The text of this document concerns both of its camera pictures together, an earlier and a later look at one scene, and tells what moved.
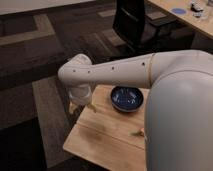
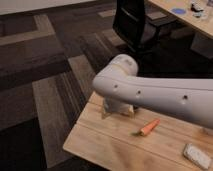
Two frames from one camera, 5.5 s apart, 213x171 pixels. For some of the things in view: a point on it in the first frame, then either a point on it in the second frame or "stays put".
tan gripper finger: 93,107 -> 131,111
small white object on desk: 197,9 stays put
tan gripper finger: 72,107 -> 104,114
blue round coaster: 179,11 stays put
